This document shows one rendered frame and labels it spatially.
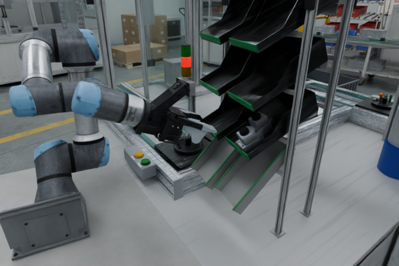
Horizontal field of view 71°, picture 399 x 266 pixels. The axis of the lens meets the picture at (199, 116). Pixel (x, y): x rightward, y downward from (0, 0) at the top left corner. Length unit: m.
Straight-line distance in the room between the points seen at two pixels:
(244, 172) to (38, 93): 0.68
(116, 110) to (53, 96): 0.16
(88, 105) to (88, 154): 0.52
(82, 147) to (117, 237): 0.35
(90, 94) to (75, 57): 0.45
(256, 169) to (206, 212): 0.29
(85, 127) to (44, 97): 0.42
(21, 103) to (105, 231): 0.59
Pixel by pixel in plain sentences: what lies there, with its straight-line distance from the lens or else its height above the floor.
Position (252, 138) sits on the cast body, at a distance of 0.85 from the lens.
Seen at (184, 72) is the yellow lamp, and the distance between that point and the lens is 1.40.
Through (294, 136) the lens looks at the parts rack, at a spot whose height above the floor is 1.26.
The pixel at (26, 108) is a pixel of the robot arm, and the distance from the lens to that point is 0.75.
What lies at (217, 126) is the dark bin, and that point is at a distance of 1.01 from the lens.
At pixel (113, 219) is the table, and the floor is 0.86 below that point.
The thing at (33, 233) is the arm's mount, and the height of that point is 0.94.
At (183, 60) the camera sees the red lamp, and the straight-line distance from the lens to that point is 1.39.
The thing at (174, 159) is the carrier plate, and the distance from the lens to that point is 1.26.
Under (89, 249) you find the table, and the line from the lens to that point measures 1.10.
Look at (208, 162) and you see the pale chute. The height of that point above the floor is 1.03.
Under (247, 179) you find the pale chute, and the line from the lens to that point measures 1.00.
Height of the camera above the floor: 1.65
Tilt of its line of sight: 24 degrees down
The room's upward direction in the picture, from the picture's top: straight up
